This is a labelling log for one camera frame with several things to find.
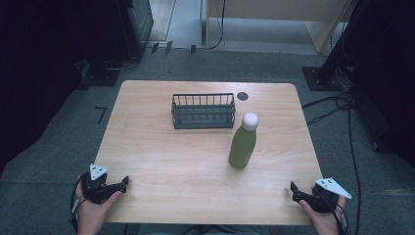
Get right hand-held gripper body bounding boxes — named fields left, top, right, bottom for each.
left=308, top=176, right=353, bottom=214

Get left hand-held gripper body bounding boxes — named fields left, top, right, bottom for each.
left=80, top=164, right=113, bottom=206

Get person's left hand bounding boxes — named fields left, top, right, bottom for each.
left=73, top=175, right=124, bottom=235

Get person's right hand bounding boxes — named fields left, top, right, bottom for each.
left=298, top=195, right=347, bottom=235

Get green bottle with white cap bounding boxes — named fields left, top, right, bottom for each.
left=227, top=112, right=260, bottom=170

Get black tape corner mark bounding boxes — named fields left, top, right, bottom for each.
left=94, top=106, right=108, bottom=125

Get black metal stand base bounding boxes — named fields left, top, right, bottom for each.
left=75, top=58, right=122, bottom=88
left=300, top=66, right=347, bottom=92

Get dark curtain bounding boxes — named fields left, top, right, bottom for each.
left=321, top=0, right=415, bottom=167
left=0, top=0, right=131, bottom=177

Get dark equipment cabinet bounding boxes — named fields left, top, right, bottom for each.
left=115, top=0, right=155, bottom=62

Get light wooden cabinet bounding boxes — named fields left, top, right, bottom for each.
left=205, top=0, right=357, bottom=55

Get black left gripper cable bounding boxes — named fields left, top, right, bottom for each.
left=69, top=171, right=90, bottom=233

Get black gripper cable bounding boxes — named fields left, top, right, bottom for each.
left=69, top=171, right=90, bottom=233
left=317, top=192, right=350, bottom=235

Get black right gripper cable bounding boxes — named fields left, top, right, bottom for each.
left=317, top=192, right=350, bottom=235

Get black floor cables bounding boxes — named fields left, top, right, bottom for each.
left=300, top=67, right=364, bottom=235

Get dark wire basket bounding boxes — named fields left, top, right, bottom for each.
left=170, top=92, right=237, bottom=130

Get black hanging cable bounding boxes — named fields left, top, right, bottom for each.
left=206, top=0, right=227, bottom=51

